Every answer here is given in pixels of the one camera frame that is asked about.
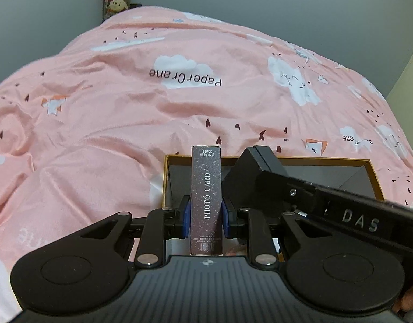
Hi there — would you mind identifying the dark photo card box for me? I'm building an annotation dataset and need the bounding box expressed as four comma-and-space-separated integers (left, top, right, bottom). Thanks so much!
190, 146, 223, 256

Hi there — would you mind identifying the person's right hand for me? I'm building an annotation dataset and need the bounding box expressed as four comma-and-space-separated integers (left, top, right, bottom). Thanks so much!
393, 286, 413, 313

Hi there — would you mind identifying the orange cardboard storage box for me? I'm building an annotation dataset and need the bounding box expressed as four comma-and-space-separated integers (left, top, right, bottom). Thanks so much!
163, 146, 384, 257

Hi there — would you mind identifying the pink printed bed sheet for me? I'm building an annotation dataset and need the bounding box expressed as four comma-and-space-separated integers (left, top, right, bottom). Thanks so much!
0, 7, 413, 322

